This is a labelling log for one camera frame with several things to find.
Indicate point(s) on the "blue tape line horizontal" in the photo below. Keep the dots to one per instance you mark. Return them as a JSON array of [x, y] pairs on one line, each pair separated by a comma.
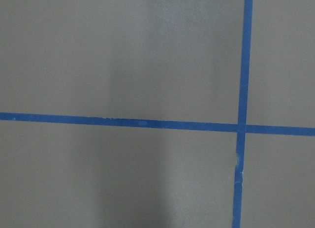
[[157, 124]]

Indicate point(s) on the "blue tape line vertical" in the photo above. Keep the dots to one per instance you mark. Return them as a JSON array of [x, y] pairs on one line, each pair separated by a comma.
[[242, 113]]

